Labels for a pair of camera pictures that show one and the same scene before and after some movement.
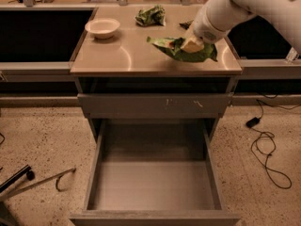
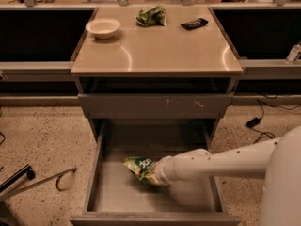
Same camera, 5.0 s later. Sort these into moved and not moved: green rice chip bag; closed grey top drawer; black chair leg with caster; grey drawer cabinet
Moved: green rice chip bag
Not moved: closed grey top drawer; grey drawer cabinet; black chair leg with caster
